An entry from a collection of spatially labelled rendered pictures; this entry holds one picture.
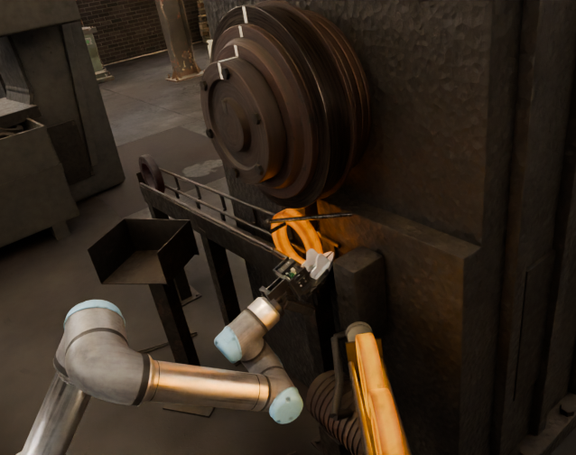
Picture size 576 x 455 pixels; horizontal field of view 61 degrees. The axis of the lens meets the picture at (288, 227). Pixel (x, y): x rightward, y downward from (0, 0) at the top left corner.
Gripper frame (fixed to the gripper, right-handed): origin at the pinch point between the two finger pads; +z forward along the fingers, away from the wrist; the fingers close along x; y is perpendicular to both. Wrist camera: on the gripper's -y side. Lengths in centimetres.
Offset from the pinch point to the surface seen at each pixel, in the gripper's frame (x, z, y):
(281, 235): 18.4, -1.8, 1.3
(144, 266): 63, -34, -5
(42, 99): 299, -2, 7
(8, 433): 95, -110, -43
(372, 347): -33.0, -16.1, 9.0
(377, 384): -37.5, -20.5, 6.8
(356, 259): -11.5, 0.1, 5.4
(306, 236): 5.0, -1.1, 6.3
